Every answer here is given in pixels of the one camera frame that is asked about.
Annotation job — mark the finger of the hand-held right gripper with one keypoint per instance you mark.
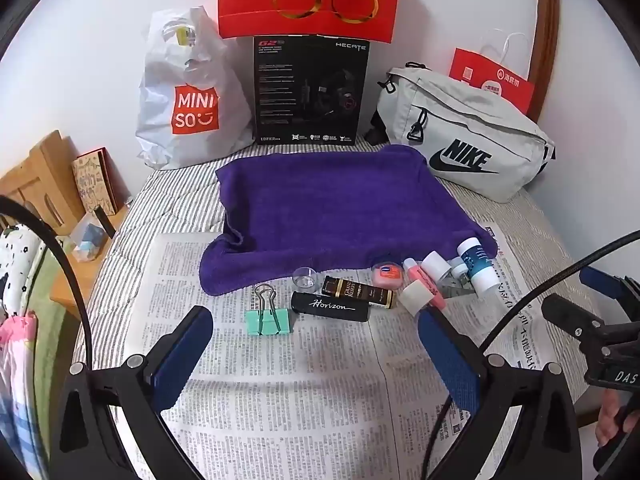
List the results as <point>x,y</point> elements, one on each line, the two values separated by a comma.
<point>570,317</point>
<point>600,278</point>

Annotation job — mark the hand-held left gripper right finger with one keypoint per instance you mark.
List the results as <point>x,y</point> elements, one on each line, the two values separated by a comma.
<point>447,360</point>

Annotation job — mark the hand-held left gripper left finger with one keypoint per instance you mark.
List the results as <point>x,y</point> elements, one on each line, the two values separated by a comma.
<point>185,355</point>

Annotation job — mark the white charger plug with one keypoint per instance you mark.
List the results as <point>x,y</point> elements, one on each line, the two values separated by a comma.
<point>414,299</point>

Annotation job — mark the pink tube with white cap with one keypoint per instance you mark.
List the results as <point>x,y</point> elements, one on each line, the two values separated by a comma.
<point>427,285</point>

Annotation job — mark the green binder clip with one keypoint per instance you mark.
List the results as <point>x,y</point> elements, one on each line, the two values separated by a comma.
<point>267,322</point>

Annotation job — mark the small white bottle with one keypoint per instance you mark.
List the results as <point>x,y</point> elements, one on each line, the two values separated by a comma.
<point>459,269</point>

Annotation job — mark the white cylinder container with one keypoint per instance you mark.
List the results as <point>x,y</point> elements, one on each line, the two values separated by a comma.
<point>436,266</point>

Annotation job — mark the white and blue bottle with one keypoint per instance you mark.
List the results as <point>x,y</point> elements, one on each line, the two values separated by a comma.
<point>477,265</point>

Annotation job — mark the pink round tin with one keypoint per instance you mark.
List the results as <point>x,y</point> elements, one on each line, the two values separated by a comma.
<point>387,276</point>

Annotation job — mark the black gold tube box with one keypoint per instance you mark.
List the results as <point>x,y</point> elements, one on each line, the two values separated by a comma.
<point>357,291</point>

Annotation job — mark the black box with white script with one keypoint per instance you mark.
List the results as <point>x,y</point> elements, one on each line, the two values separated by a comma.
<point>330,306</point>

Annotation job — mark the clear plastic cap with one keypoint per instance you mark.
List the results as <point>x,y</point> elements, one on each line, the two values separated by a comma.
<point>306,279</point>

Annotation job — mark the person's right hand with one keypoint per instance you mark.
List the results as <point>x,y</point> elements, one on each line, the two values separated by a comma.
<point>607,417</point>

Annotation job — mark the newspaper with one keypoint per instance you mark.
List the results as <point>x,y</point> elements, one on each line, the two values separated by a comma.
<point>310,385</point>

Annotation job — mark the green cloth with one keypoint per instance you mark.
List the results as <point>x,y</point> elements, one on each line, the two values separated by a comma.
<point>55,335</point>

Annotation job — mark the clear plastic bag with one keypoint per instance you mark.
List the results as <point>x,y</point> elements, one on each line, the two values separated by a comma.
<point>87,240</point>

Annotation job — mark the pink cloth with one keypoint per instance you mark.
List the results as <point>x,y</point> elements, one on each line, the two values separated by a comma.
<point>17,360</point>

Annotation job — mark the white floral cloth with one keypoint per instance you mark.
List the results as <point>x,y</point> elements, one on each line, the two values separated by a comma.
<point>20,270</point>

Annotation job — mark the purple towel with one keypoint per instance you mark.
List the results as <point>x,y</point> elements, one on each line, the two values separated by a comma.
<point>340,200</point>

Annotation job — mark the illustrated book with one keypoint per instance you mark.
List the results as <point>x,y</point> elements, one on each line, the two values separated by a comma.
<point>95,180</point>

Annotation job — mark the grey waist bag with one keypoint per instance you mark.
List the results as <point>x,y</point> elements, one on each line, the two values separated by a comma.
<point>465,135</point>

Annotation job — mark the wooden bedside table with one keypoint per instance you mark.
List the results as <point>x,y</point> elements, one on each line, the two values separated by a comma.
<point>40,180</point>

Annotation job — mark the brown wooden headboard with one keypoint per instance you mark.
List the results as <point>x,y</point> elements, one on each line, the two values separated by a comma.
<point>545,35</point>

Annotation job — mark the white plastic shopping bag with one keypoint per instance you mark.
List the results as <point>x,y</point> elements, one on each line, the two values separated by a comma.
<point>195,105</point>

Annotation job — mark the black headset box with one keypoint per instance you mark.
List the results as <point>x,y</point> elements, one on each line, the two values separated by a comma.
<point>310,95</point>

